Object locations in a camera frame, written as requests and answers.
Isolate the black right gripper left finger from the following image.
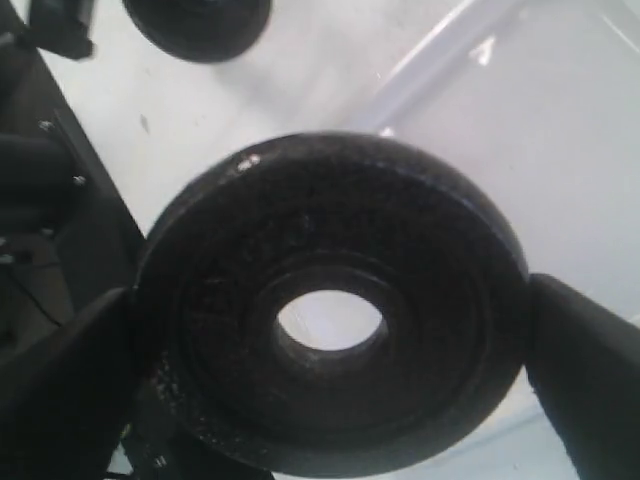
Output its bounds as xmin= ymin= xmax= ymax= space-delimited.
xmin=1 ymin=289 xmax=138 ymax=479

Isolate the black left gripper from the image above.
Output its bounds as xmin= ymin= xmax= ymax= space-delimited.
xmin=1 ymin=44 xmax=143 ymax=350

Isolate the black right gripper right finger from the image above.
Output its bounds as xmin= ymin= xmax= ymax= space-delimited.
xmin=526 ymin=274 xmax=639 ymax=479

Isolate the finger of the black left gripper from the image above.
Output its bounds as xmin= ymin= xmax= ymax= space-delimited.
xmin=27 ymin=0 xmax=95 ymax=60

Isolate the black weight plate end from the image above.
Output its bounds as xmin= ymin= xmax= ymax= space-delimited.
xmin=123 ymin=0 xmax=272 ymax=63

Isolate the black weight plate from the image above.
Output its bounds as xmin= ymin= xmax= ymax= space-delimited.
xmin=132 ymin=132 xmax=531 ymax=478

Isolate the white rectangular tray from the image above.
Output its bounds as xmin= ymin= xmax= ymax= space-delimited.
xmin=349 ymin=0 xmax=640 ymax=451

